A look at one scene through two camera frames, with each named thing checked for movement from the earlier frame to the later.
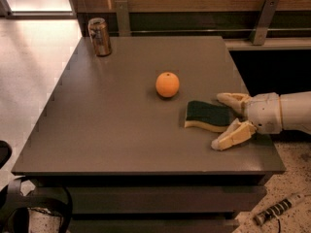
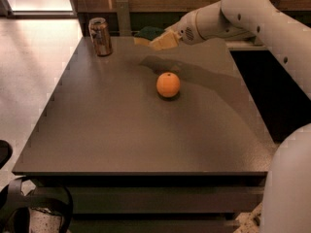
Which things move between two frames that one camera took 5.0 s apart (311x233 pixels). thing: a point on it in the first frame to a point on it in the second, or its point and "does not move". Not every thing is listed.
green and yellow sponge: [208, 116] to [147, 34]
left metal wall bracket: [123, 19] does not move
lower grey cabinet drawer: [154, 225] does not move
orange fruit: [167, 83] does not move
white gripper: [263, 113] to [186, 30]
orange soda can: [99, 34] does not move
